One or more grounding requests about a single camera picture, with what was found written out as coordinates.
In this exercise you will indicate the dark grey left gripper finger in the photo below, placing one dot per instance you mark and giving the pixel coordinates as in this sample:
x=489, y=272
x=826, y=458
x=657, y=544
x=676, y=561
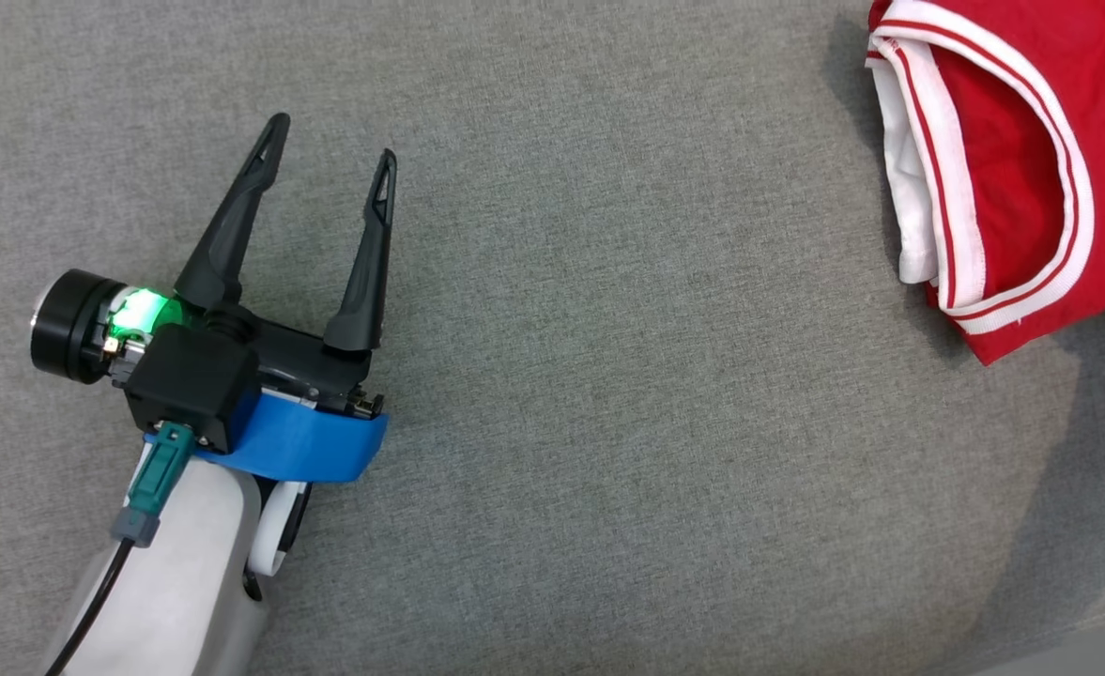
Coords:
x=369, y=282
x=233, y=244

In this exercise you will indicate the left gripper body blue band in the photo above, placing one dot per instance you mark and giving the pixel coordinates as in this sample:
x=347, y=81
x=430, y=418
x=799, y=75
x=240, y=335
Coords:
x=317, y=441

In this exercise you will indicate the red jersey with white trim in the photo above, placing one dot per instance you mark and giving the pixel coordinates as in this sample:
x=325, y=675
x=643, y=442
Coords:
x=1012, y=169

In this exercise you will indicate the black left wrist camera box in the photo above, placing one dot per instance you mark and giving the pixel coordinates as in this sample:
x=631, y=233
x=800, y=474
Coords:
x=191, y=385

